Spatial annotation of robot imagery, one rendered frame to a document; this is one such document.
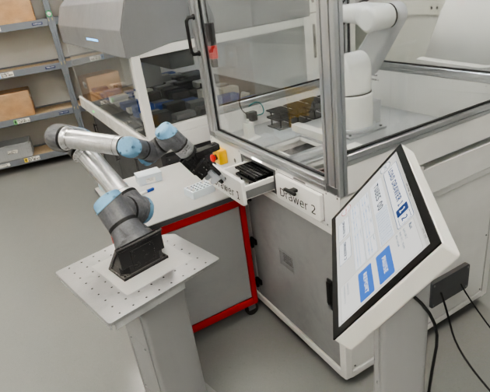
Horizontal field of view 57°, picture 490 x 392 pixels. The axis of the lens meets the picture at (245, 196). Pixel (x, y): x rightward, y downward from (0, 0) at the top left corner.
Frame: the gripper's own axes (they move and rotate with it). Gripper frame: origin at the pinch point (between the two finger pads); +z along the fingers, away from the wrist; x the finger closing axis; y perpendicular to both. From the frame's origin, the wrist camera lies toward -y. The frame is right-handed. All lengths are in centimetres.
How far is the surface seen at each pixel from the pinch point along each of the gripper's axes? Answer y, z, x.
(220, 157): -9.7, 10.7, -29.4
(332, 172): -21, 0, 52
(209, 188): 6.1, 11.4, -19.9
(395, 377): 19, 17, 103
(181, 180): 10.8, 11.1, -45.9
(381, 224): -7, -18, 97
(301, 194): -11.9, 10.9, 34.9
